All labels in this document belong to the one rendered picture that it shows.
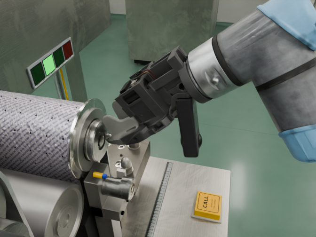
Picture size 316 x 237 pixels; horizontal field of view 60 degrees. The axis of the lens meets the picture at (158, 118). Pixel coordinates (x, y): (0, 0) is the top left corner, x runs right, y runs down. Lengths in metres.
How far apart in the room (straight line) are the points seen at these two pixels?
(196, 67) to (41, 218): 0.30
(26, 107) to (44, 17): 0.48
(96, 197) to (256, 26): 0.38
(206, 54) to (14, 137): 0.34
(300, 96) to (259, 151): 2.08
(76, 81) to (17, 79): 0.66
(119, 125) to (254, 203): 1.67
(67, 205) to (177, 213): 0.40
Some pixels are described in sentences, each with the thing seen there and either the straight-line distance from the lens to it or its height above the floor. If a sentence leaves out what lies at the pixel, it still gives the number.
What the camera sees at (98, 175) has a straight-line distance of 0.47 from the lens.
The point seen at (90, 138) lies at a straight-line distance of 0.47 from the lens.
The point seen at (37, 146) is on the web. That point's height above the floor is 1.27.
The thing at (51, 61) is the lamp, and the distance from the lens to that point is 0.96.
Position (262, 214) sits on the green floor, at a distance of 2.01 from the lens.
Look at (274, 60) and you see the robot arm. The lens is 0.33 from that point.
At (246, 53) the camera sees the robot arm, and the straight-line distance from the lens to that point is 0.34.
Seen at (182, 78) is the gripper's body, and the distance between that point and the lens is 0.37.
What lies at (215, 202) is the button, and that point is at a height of 0.92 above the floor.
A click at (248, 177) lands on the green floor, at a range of 2.19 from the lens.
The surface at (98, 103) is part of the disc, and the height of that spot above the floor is 1.30.
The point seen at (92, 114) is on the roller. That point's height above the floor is 1.30.
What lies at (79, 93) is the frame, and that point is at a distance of 1.52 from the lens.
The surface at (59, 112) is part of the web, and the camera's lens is 0.48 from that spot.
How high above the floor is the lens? 1.58
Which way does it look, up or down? 37 degrees down
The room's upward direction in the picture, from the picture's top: straight up
